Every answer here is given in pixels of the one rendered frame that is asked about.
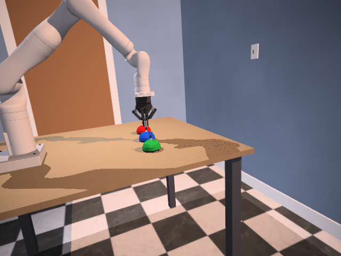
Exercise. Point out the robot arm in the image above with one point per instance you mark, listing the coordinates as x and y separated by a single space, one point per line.
37 47

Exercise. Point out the red dome bell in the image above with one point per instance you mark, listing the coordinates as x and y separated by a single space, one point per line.
141 129

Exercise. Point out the green bell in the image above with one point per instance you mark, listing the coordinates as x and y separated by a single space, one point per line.
151 145

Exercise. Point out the blue dome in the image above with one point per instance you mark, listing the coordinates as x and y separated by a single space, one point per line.
146 136

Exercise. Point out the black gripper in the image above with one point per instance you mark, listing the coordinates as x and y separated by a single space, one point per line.
143 106

